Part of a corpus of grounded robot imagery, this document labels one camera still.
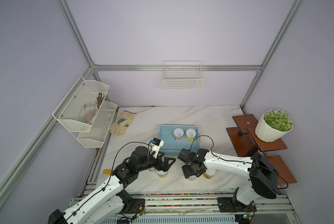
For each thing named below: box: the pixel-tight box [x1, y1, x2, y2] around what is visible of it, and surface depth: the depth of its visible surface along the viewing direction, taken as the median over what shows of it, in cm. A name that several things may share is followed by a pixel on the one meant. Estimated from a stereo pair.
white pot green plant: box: [254, 109, 294, 143], surface depth 67 cm
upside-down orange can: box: [202, 168, 216, 180], surface depth 80 cm
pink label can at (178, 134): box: [173, 127, 185, 142], surface depth 100 cm
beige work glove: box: [109, 110, 137, 137], surface depth 110 cm
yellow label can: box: [185, 128, 197, 142], surface depth 100 cm
